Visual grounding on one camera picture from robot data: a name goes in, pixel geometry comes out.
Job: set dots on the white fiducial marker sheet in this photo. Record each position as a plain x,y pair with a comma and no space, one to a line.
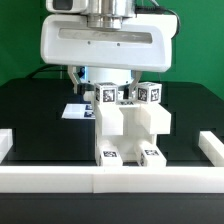
78,111

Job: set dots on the white chair seat part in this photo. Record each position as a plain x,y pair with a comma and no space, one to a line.
126,140

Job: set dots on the white tagged cube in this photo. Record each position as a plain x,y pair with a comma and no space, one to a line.
148,92
106,93

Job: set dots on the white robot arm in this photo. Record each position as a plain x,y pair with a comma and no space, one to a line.
109,15

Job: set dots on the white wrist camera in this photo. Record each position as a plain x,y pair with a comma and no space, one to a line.
66,6

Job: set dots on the white left fence block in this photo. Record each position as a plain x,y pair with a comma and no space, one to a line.
6,142

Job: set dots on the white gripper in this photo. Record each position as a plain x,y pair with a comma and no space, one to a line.
143,43

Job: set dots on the white chair back part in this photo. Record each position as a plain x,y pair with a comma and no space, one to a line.
154,118

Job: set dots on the white front fence bar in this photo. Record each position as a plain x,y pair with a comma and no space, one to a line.
93,179

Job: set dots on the white fence bar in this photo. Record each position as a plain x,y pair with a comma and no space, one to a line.
212,147
93,179

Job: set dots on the white right fence bar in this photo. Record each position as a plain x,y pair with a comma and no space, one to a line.
212,147

